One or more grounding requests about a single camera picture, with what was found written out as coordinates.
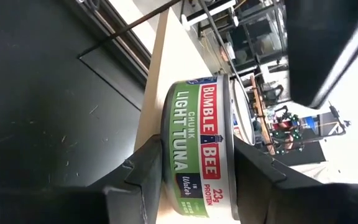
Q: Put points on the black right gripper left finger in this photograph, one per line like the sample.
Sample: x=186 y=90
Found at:
x=73 y=208

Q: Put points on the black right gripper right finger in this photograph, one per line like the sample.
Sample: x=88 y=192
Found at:
x=291 y=205

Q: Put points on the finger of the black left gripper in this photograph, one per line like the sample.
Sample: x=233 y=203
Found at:
x=328 y=40

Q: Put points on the Bumble Bee light tuna can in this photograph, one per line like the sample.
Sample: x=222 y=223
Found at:
x=194 y=140
x=244 y=112

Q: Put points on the wooden shelf black frame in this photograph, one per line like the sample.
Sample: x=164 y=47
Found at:
x=172 y=62

